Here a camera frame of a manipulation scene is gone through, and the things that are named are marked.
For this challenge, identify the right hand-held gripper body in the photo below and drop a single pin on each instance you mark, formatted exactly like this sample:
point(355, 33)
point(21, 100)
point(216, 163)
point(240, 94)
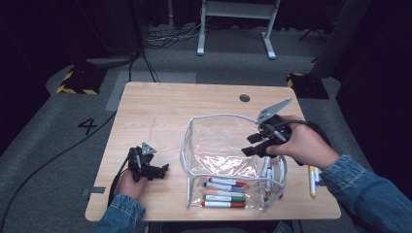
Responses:
point(275, 129)

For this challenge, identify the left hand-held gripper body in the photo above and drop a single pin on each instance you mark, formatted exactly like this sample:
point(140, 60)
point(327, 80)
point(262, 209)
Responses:
point(141, 161)

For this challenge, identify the light blue marker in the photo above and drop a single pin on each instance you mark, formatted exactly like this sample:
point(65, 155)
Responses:
point(265, 166)

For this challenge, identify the transparent white-trimmed pouch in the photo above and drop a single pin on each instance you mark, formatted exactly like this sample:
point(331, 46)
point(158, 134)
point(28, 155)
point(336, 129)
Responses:
point(223, 145)

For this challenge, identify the red marker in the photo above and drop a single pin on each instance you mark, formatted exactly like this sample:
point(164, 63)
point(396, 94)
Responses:
point(239, 183)

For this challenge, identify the dark blue marker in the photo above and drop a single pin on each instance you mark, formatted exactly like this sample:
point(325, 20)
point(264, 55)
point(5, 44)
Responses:
point(223, 186)

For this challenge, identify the magenta marker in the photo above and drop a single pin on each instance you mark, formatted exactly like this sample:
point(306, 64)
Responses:
point(280, 195)

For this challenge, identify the dark green marker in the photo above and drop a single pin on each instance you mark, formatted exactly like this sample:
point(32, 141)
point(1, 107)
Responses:
point(238, 198)

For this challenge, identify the brown-red marker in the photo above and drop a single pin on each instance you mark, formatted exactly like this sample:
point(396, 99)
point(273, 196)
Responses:
point(238, 205)

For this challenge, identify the yellow marker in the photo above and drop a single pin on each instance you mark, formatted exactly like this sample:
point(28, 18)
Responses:
point(312, 181)

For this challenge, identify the purple marker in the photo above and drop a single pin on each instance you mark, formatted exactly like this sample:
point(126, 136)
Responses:
point(317, 177)

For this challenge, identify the person's left hand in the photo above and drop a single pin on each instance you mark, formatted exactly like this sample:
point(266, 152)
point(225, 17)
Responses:
point(128, 186)

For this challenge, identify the person's right hand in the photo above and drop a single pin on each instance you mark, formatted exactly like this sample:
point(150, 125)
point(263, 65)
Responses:
point(307, 145)

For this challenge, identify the grey table grommet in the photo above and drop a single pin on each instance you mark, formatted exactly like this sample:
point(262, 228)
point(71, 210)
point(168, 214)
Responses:
point(244, 98)

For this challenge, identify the grey tape strip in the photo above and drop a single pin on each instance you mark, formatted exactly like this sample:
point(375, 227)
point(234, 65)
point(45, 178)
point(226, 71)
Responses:
point(95, 190)

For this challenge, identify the hazard-striped black base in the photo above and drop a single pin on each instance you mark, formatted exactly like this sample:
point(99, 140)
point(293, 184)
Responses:
point(81, 81)
point(307, 85)

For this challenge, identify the grey stand base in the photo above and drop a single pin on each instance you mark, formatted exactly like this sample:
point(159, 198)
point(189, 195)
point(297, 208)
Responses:
point(110, 61)

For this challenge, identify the grey padded stand pole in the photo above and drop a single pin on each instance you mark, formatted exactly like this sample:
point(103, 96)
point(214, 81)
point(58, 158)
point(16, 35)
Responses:
point(340, 42)

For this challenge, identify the white metal desk frame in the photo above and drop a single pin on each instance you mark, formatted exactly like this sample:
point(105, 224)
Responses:
point(238, 9)

